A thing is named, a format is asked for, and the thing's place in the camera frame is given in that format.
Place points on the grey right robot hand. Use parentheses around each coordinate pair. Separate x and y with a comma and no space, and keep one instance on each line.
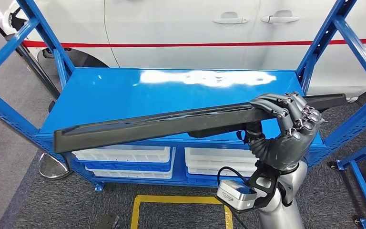
(284,148)

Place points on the long black plastic part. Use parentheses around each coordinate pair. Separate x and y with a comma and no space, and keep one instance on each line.
(138,128)

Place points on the blue metal shelf rack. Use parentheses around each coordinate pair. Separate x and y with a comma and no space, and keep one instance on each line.
(107,94)

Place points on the blue wheeled rack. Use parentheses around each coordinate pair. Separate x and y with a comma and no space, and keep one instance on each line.
(364,189)

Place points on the white car with red stripe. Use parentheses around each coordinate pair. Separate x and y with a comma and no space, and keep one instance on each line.
(170,19)

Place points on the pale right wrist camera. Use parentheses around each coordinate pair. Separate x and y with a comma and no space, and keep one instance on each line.
(236,194)

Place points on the chrome stanchion post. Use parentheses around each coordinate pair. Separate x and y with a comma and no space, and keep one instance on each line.
(37,72)
(53,166)

